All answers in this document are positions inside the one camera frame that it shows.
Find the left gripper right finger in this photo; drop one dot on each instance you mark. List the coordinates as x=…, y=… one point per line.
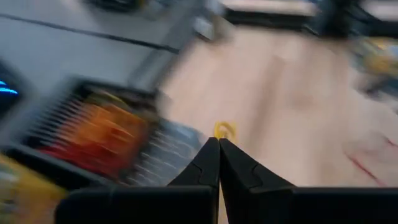
x=311, y=207

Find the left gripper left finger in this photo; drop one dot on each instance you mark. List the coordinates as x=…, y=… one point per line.
x=133, y=207

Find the red rubber band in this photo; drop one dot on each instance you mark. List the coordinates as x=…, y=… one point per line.
x=87, y=158
x=363, y=168

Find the orange rubber band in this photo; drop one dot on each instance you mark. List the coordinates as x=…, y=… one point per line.
x=102, y=130

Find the yellow green crayon box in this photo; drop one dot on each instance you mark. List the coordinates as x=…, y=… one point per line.
x=25, y=196
x=377, y=62

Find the yellow rubber band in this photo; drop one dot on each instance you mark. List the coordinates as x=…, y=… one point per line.
x=217, y=129

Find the black aluminium table frame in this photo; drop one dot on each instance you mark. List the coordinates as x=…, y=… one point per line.
x=273, y=18

